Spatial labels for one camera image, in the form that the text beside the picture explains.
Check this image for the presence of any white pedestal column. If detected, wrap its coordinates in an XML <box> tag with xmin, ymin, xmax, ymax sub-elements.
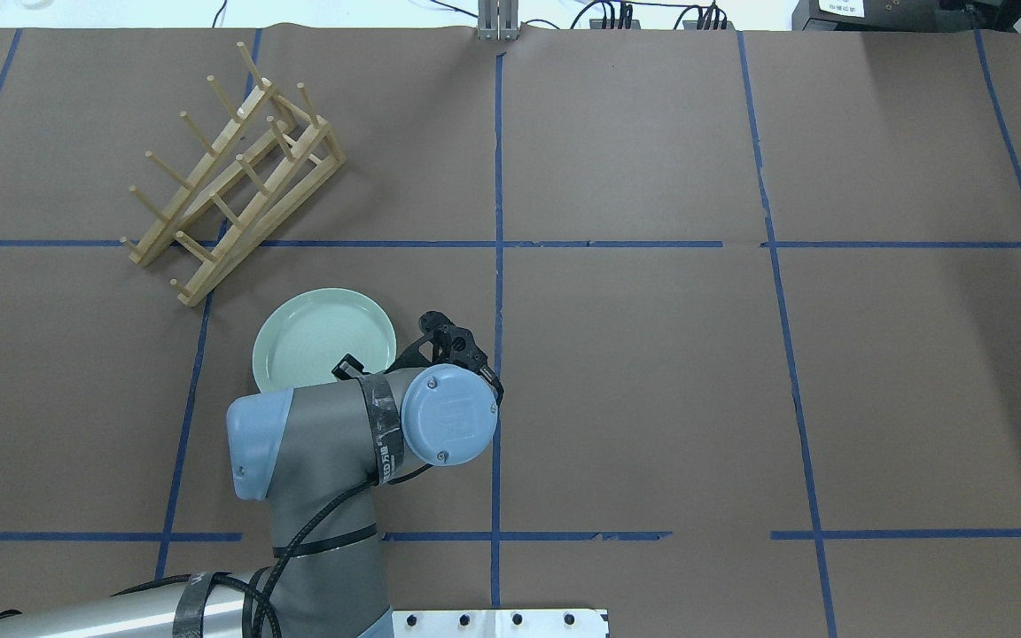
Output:
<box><xmin>393</xmin><ymin>607</ymin><xmax>611</xmax><ymax>637</ymax></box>

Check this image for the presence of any aluminium frame post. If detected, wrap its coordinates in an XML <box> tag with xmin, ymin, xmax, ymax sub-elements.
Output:
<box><xmin>477</xmin><ymin>0</ymin><xmax>521</xmax><ymax>42</ymax></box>

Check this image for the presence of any wooden dish rack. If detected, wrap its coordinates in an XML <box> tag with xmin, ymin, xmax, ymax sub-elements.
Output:
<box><xmin>119</xmin><ymin>42</ymin><xmax>347</xmax><ymax>307</ymax></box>

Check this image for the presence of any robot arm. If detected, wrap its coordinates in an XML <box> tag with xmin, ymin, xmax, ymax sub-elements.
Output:
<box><xmin>0</xmin><ymin>360</ymin><xmax>503</xmax><ymax>637</ymax></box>

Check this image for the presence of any mint green plate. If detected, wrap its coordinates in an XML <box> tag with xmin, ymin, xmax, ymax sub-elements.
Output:
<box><xmin>252</xmin><ymin>288</ymin><xmax>397</xmax><ymax>394</ymax></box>

